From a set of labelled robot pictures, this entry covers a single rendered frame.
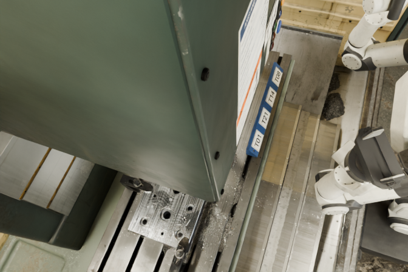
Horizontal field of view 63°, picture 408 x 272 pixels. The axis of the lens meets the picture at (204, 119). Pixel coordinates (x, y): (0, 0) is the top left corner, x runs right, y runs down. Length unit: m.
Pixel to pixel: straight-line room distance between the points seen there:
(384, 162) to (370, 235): 1.49
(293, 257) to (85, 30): 1.38
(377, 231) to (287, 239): 0.83
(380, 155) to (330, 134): 1.00
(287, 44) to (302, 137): 0.50
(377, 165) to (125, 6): 0.61
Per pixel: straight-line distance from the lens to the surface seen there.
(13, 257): 1.95
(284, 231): 1.50
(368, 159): 0.72
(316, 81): 1.79
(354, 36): 1.36
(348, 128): 1.80
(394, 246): 2.24
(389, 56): 1.35
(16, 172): 1.14
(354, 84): 1.94
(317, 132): 1.71
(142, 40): 0.22
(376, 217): 2.23
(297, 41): 1.83
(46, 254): 1.87
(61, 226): 1.53
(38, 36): 0.29
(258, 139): 1.40
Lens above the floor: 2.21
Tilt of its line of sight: 63 degrees down
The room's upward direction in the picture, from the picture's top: 11 degrees counter-clockwise
